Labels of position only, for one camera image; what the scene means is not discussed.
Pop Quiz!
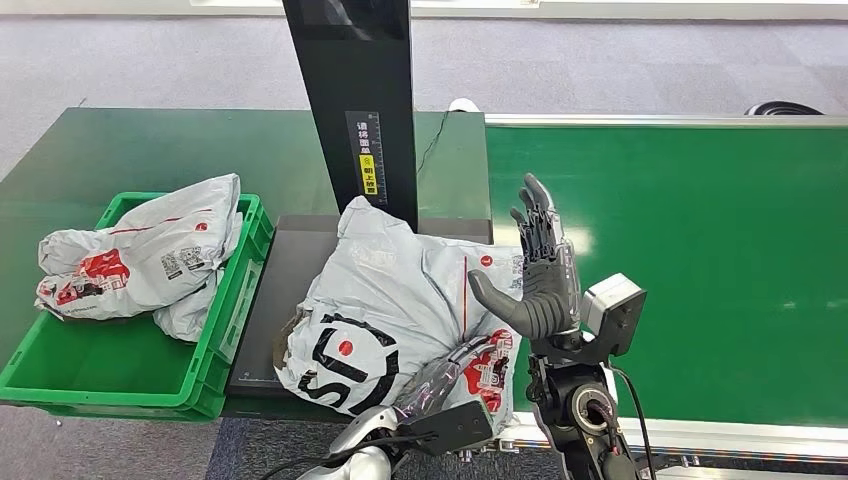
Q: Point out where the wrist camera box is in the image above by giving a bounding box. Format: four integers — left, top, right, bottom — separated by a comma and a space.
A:
580, 272, 648, 360
396, 398, 496, 458

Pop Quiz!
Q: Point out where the ruler label on column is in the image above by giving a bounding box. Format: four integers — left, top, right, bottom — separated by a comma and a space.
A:
344, 110, 390, 207

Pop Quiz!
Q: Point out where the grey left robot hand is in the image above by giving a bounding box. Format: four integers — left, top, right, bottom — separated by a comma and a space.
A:
393, 334, 499, 423

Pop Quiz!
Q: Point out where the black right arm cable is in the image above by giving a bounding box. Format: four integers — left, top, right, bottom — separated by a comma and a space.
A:
608, 362, 658, 480

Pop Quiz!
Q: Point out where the thin black table cable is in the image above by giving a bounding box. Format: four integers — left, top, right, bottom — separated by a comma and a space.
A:
416, 110, 451, 176

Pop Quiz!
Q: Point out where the black coiled hose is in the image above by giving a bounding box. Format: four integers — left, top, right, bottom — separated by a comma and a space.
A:
743, 100, 827, 117

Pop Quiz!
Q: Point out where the white mailer bag black print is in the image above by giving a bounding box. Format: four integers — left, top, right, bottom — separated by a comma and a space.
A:
272, 195, 526, 437

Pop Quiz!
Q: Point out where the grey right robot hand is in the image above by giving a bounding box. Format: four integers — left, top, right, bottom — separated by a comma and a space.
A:
466, 172, 585, 343

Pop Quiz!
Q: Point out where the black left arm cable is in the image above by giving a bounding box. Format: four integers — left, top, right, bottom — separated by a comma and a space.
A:
256, 431, 435, 480

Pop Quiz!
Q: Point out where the green conveyor belt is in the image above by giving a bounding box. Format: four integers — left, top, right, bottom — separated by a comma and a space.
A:
484, 125, 848, 429

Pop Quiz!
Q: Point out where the dark green table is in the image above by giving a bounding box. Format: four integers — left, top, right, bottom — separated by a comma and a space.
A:
0, 107, 496, 425

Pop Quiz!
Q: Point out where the black scanner base plate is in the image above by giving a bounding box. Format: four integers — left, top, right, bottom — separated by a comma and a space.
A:
223, 213, 496, 403

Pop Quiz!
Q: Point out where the white mailer bag red print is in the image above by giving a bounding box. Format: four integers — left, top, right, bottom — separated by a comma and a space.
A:
34, 172, 244, 323

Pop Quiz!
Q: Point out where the black scanner column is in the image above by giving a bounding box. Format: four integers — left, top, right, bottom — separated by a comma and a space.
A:
281, 0, 421, 234

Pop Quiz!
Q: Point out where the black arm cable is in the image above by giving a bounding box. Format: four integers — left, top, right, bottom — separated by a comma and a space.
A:
256, 431, 435, 480
608, 362, 658, 480

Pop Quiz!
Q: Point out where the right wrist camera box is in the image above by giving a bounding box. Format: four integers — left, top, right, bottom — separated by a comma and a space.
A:
580, 272, 648, 360

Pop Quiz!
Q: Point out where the green plastic crate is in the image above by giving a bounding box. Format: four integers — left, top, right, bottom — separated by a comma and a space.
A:
0, 191, 276, 424

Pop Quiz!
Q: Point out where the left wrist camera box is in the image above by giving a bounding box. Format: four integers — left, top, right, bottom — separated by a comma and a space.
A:
396, 398, 496, 458

